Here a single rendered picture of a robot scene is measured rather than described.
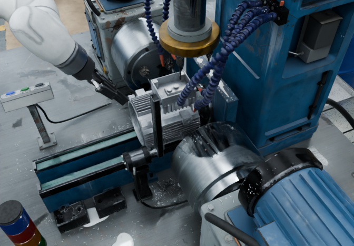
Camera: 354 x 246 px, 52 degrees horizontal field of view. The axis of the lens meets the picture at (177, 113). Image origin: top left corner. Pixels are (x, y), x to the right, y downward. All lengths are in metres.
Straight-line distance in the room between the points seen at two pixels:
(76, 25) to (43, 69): 1.56
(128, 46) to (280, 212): 0.87
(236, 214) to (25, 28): 0.66
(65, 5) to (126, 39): 2.39
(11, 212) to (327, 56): 1.00
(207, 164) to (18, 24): 0.58
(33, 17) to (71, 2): 2.83
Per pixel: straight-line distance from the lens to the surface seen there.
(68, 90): 1.74
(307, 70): 1.20
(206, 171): 0.96
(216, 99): 1.19
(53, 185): 1.27
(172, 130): 1.18
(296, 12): 1.01
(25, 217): 0.90
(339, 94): 2.43
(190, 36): 1.02
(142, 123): 1.14
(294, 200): 0.70
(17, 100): 1.36
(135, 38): 1.36
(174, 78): 1.23
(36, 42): 0.97
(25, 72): 1.92
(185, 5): 0.99
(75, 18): 3.53
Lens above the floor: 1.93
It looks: 47 degrees down
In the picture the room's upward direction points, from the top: 1 degrees counter-clockwise
